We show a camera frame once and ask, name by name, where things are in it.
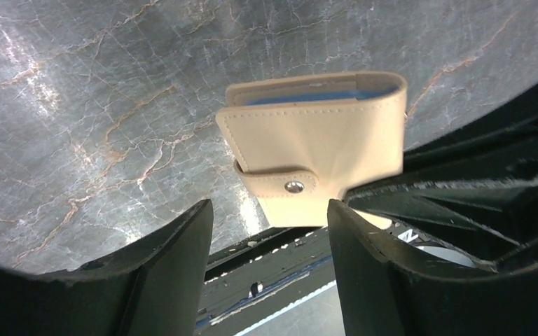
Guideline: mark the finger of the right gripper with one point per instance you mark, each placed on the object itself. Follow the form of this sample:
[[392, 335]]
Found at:
[[485, 205]]

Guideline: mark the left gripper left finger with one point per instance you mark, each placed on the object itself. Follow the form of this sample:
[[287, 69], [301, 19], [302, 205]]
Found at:
[[152, 286]]

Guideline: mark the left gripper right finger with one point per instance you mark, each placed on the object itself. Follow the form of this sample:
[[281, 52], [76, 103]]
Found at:
[[388, 287]]

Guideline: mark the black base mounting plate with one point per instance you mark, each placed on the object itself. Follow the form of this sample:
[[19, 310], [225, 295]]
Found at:
[[261, 275]]

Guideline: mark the white toothed cable rail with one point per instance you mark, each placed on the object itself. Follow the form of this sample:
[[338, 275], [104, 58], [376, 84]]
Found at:
[[316, 314]]

